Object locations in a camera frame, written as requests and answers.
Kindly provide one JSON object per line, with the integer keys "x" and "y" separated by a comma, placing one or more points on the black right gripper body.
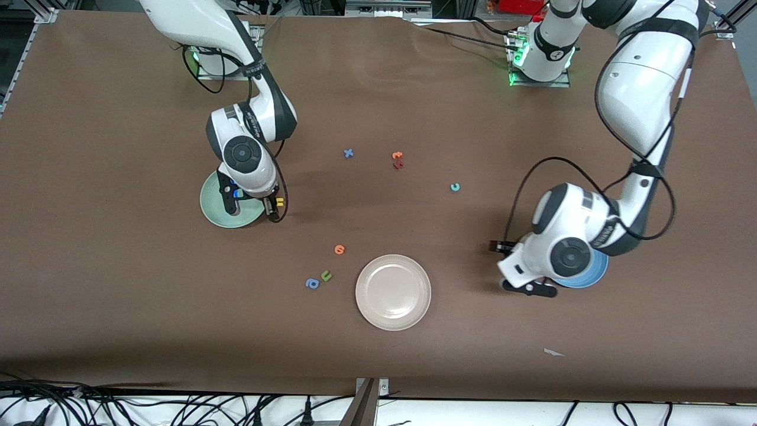
{"x": 271, "y": 206}

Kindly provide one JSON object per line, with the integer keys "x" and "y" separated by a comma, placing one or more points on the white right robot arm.
{"x": 195, "y": 23}

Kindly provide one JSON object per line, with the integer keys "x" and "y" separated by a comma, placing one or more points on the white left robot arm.
{"x": 639, "y": 77}

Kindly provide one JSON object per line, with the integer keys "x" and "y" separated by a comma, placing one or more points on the green plate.
{"x": 213, "y": 207}

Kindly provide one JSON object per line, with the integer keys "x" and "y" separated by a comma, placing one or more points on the blue letter a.
{"x": 312, "y": 284}

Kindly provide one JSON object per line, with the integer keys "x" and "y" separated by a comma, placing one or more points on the blue plate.
{"x": 597, "y": 272}

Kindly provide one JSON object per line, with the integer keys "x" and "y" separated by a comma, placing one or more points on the white paper scrap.
{"x": 553, "y": 352}

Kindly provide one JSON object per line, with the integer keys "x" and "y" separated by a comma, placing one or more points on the beige plate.
{"x": 393, "y": 292}

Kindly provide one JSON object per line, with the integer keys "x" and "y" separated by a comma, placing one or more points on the brown table cover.
{"x": 118, "y": 296}

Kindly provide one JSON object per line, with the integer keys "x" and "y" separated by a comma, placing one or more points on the grey metal box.
{"x": 384, "y": 9}

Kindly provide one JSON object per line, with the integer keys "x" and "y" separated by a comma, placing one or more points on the red box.
{"x": 520, "y": 6}

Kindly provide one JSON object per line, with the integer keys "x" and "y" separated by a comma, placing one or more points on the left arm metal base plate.
{"x": 541, "y": 84}

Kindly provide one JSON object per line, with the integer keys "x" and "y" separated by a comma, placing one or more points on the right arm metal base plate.
{"x": 258, "y": 29}

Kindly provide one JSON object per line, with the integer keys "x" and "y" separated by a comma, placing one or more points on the metal table bracket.
{"x": 366, "y": 408}

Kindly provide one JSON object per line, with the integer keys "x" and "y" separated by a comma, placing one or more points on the aluminium frame profile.
{"x": 46, "y": 16}
{"x": 726, "y": 26}

